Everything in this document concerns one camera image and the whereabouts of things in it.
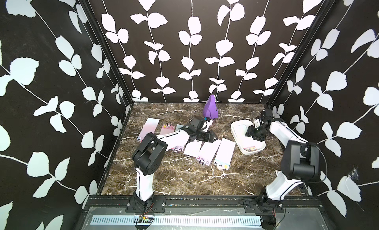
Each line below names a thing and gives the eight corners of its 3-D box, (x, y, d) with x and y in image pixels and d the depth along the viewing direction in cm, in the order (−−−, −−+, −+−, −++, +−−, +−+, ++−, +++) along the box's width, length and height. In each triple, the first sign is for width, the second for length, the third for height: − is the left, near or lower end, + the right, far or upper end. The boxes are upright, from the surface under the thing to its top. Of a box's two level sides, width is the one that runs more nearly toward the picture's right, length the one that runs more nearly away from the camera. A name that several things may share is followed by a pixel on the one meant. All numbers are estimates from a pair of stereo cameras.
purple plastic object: (205, 119, 112) (207, 102, 98) (203, 113, 117) (204, 95, 102) (216, 118, 114) (220, 100, 99) (214, 111, 118) (217, 93, 103)
